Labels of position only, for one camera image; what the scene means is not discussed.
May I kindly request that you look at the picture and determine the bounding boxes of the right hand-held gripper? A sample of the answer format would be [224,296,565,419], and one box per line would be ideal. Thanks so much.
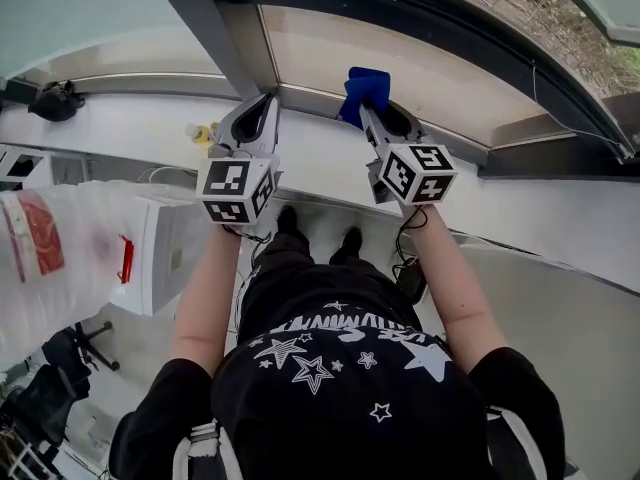
[358,102,459,207]

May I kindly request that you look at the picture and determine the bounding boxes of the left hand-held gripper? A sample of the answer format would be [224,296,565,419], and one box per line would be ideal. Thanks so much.
[195,92,281,225]

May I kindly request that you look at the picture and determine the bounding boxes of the blue cloth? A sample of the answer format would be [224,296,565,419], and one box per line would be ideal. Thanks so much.
[337,66,392,132]

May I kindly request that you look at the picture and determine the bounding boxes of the large window glass pane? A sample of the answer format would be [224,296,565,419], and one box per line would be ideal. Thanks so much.
[259,5,569,150]

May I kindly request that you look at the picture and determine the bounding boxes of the narrow window glass pane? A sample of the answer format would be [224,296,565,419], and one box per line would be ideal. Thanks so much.
[0,0,204,80]

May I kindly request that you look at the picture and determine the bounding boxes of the person's right forearm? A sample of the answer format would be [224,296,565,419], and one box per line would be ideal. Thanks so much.
[406,204,509,377]

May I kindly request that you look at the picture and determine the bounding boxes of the person's left forearm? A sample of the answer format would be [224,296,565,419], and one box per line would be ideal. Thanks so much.
[169,221,242,375]

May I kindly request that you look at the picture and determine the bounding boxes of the white windowsill ledge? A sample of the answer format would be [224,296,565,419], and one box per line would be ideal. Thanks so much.
[0,90,640,294]

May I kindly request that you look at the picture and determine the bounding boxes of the person's left black shoe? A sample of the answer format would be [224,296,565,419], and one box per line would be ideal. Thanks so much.
[276,205,301,235]

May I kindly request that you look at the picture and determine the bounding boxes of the person's black shoe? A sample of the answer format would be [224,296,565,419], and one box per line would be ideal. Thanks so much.
[329,226,364,264]
[276,205,301,235]

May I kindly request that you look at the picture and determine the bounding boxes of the person's right black shoe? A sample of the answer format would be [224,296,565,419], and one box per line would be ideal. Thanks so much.
[329,226,364,264]

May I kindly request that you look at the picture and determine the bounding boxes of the white standing appliance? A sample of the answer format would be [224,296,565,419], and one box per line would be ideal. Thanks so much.
[107,195,211,318]

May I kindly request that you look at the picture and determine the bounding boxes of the black rectangular bin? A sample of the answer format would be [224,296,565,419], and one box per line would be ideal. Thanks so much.
[397,258,427,303]

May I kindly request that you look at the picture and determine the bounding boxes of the person's black trousers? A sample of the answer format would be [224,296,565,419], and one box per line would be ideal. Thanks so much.
[237,230,426,342]

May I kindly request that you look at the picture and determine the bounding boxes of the black bag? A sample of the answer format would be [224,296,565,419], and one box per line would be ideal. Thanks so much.
[27,80,86,122]

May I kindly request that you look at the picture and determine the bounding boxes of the translucent white plastic bag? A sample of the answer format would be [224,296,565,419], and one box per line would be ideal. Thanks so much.
[0,180,146,369]

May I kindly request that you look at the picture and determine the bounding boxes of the red box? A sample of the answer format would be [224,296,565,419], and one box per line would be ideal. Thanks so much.
[0,190,66,284]

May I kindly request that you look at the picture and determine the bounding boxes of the person's black star-print shirt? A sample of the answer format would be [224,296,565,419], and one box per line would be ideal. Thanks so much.
[107,295,566,480]

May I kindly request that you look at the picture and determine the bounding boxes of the black jacket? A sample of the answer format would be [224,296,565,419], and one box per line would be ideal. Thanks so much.
[9,365,92,445]

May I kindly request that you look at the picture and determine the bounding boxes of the white metal rack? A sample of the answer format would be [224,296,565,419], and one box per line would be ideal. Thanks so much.
[0,430,69,480]

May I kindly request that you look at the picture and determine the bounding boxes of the thin white floor cable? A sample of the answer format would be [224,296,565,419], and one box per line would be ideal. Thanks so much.
[135,165,200,190]

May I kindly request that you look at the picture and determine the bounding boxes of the right hand-held gripper black cable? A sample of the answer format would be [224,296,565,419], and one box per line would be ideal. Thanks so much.
[392,205,432,269]

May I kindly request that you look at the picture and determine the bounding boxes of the hand-held gripper black cable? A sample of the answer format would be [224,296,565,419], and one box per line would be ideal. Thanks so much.
[392,205,432,269]
[227,222,275,342]

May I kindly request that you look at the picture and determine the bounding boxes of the left hand-held gripper black cable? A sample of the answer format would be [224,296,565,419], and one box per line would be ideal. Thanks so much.
[227,222,275,342]

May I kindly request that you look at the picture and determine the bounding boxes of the dark window frame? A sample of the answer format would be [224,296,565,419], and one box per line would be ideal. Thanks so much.
[0,0,640,185]

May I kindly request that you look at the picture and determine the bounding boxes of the red plastic handle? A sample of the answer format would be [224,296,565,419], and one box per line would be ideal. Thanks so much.
[117,235,135,285]

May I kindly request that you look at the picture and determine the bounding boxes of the grey-edged backpack strap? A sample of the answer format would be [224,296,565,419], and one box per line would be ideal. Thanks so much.
[172,420,241,480]
[485,403,551,480]

